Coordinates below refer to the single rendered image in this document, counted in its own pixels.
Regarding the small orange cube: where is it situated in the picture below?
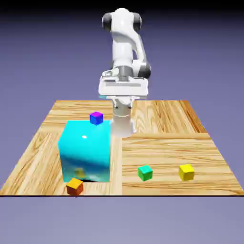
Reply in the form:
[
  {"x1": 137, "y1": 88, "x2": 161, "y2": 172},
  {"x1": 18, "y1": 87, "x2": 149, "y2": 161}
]
[{"x1": 66, "y1": 178, "x2": 84, "y2": 197}]

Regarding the small purple cube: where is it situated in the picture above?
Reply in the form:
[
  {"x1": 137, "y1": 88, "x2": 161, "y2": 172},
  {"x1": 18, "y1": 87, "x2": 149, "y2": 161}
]
[{"x1": 89, "y1": 111, "x2": 104, "y2": 126}]

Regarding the large cyan box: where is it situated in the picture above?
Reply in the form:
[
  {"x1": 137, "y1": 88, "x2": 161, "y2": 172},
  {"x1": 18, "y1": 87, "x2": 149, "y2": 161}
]
[{"x1": 58, "y1": 120, "x2": 112, "y2": 183}]

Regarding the small yellow cube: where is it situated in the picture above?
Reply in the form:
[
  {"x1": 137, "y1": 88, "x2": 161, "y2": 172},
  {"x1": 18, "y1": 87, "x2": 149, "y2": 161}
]
[{"x1": 178, "y1": 163, "x2": 195, "y2": 182}]

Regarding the small green cube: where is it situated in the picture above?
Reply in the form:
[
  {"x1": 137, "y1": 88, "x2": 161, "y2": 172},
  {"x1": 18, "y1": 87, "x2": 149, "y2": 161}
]
[{"x1": 137, "y1": 164, "x2": 153, "y2": 182}]

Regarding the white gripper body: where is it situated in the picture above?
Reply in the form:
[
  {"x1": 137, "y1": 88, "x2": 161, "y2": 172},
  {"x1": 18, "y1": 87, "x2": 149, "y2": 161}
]
[{"x1": 98, "y1": 75, "x2": 149, "y2": 100}]

